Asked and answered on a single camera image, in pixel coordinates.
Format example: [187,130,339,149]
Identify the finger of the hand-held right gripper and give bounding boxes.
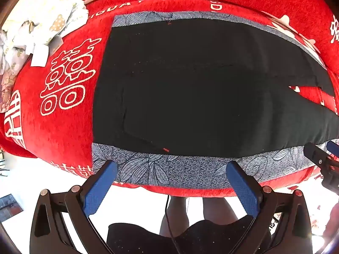
[326,140,339,161]
[303,142,333,169]

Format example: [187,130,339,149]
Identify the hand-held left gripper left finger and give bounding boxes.
[29,160,118,254]

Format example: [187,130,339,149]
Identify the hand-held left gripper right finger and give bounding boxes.
[226,160,313,254]

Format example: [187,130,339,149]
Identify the black pants with floral trim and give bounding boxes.
[91,11,339,189]

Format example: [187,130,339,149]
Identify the person's right forearm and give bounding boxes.
[322,202,339,244]

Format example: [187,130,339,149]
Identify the person's right leg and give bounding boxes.
[203,198,240,224]

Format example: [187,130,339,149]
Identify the person's leg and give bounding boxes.
[203,198,240,224]
[160,197,192,240]

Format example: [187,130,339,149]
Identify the red printed blanket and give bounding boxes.
[0,0,339,198]

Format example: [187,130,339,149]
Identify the person's left leg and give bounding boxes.
[160,197,192,240]

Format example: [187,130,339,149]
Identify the dark square mat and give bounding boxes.
[0,194,23,223]

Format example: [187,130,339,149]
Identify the white floral cloth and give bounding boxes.
[0,0,89,112]

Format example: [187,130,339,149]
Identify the black cable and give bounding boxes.
[164,194,177,254]

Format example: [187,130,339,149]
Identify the black wire rack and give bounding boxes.
[0,150,9,177]

